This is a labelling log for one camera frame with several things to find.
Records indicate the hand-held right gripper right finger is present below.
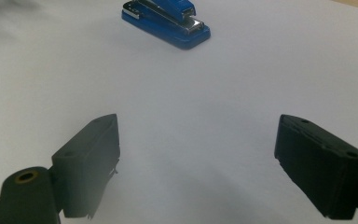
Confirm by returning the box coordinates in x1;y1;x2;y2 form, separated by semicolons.
273;114;358;221

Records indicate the white table sheet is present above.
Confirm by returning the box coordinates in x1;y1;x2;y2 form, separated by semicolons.
0;0;358;224

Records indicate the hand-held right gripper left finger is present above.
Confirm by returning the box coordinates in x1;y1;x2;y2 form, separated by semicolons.
51;113;121;220

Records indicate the blue stapler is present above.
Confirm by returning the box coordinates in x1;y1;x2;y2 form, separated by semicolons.
120;0;212;50

